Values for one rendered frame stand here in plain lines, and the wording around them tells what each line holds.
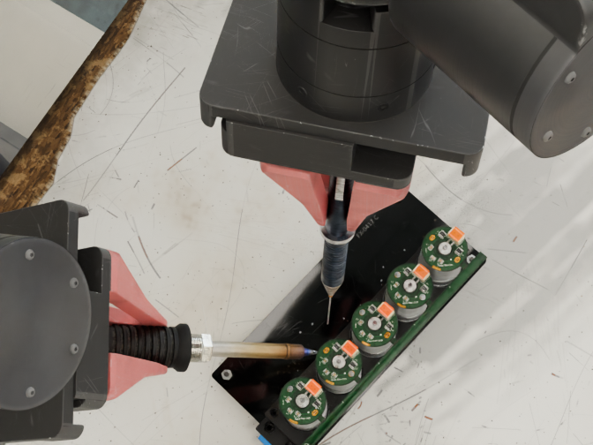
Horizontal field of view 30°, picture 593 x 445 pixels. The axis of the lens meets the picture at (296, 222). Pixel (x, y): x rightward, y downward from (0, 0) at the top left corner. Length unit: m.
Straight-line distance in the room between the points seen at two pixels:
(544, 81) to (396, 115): 0.12
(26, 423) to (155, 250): 0.22
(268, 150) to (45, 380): 0.11
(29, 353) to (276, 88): 0.13
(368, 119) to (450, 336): 0.29
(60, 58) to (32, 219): 0.79
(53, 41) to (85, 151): 0.60
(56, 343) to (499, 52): 0.18
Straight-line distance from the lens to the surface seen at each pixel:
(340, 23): 0.36
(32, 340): 0.37
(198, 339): 0.57
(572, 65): 0.28
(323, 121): 0.39
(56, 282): 0.38
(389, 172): 0.40
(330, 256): 0.50
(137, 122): 0.70
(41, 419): 0.48
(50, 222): 0.49
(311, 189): 0.42
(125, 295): 0.51
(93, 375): 0.48
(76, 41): 1.28
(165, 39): 0.72
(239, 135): 0.40
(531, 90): 0.29
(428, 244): 0.60
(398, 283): 0.60
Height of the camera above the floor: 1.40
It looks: 75 degrees down
